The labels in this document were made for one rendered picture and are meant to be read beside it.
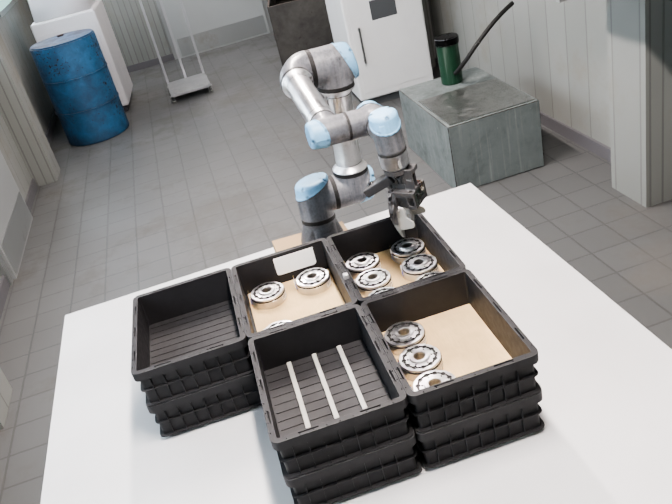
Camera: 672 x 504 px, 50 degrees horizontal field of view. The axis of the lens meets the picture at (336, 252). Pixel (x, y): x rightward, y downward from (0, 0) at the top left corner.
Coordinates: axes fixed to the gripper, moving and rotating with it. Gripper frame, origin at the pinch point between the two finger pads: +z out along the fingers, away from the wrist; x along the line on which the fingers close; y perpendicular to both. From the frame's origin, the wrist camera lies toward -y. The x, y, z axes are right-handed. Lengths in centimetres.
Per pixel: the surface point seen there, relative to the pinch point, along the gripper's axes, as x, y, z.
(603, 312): 10, 49, 31
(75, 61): 256, -468, 51
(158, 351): -52, -57, 12
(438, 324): -20.2, 15.7, 14.9
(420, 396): -54, 29, 2
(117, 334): -39, -97, 26
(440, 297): -14.3, 14.5, 11.0
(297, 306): -22.9, -27.9, 14.6
